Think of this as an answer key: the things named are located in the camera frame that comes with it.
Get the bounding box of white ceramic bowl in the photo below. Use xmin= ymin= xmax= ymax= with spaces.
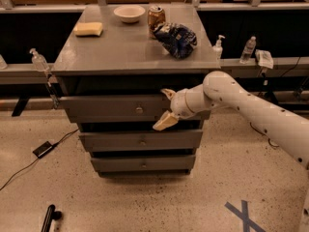
xmin=114 ymin=5 xmax=146 ymax=23

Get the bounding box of grey middle drawer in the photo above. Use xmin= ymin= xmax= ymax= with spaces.
xmin=79 ymin=130 xmax=203 ymax=153

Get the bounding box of black cable loop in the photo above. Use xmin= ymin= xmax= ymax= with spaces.
xmin=249 ymin=122 xmax=280 ymax=149

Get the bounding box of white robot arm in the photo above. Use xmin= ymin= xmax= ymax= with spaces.
xmin=153 ymin=71 xmax=309 ymax=169

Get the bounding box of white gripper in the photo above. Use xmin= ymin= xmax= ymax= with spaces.
xmin=153 ymin=88 xmax=195 ymax=131

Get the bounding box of yellow sponge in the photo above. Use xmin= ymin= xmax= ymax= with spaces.
xmin=73 ymin=22 xmax=102 ymax=36

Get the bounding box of black floor cable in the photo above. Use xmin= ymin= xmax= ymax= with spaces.
xmin=0 ymin=128 xmax=80 ymax=191

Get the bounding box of white crumpled wipe packet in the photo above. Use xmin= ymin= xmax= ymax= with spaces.
xmin=255 ymin=49 xmax=273 ymax=69

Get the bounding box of blue chip bag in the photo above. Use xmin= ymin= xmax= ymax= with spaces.
xmin=154 ymin=22 xmax=197 ymax=59

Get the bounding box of black power adapter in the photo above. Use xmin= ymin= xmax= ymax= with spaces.
xmin=33 ymin=141 xmax=53 ymax=159

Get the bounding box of grey drawer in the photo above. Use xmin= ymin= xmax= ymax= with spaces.
xmin=79 ymin=130 xmax=203 ymax=153
xmin=91 ymin=155 xmax=196 ymax=172
xmin=59 ymin=94 xmax=212 ymax=124

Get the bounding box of grey top drawer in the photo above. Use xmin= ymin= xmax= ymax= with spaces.
xmin=59 ymin=94 xmax=212 ymax=124

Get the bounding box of grey drawer cabinet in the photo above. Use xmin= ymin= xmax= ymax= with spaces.
xmin=50 ymin=3 xmax=222 ymax=180

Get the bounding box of right sanitizer pump bottle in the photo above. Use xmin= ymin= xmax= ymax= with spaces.
xmin=212 ymin=35 xmax=224 ymax=60

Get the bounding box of clear water bottle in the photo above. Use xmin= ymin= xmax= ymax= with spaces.
xmin=239 ymin=36 xmax=256 ymax=64

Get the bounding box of grey bottom drawer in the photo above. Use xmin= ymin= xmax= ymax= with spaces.
xmin=91 ymin=155 xmax=196 ymax=172

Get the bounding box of brown soda can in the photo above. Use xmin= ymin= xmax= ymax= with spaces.
xmin=148 ymin=5 xmax=165 ymax=39

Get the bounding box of left sanitizer pump bottle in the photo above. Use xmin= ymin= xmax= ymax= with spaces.
xmin=30 ymin=48 xmax=49 ymax=71

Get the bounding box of black handle object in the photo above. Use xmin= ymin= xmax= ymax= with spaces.
xmin=41 ymin=204 xmax=62 ymax=232

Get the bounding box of sanitizer pump bottle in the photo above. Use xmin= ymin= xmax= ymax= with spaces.
xmin=212 ymin=35 xmax=224 ymax=60
xmin=30 ymin=48 xmax=49 ymax=71

